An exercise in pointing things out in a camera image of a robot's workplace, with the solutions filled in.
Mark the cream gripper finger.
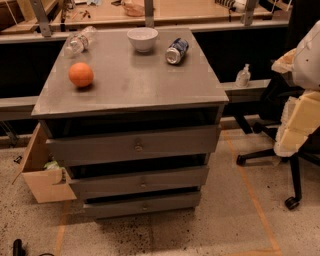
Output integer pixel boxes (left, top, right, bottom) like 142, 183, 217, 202
271, 49, 296, 74

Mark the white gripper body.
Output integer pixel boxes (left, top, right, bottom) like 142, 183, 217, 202
274, 90, 320, 157

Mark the orange fruit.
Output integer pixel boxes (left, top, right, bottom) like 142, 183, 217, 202
68, 62, 94, 88

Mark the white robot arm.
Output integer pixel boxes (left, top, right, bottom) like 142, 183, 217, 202
272, 21, 320, 157

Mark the black office chair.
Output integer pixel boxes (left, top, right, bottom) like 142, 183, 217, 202
236, 86, 320, 210

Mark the hand sanitizer pump bottle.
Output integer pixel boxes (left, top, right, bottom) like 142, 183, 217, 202
235, 64, 251, 88

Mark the blue soda can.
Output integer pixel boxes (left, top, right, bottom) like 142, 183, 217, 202
165, 38, 189, 65

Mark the top grey drawer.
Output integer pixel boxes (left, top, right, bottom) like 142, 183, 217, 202
47, 125, 221, 166

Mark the grey drawer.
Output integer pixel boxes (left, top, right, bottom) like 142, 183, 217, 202
69, 165, 209, 200
83, 191, 201, 219
47, 125, 221, 166

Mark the middle grey drawer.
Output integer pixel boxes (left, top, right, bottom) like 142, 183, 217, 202
69, 165, 209, 200

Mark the bottom grey drawer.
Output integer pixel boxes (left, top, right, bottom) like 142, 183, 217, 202
83, 191, 201, 219

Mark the white bowl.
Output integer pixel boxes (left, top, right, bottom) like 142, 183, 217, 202
127, 27, 158, 52

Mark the grey drawer cabinet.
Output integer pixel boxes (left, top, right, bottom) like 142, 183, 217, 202
32, 29, 228, 206

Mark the clear plastic water bottle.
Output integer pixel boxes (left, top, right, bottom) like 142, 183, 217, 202
64, 26, 97, 57

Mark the cardboard box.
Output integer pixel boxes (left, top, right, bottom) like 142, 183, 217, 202
15, 125, 76, 203

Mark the wooden workbench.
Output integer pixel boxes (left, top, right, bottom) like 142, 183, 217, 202
0, 0, 293, 36

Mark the black object on floor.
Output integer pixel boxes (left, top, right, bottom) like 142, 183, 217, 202
13, 239, 23, 256

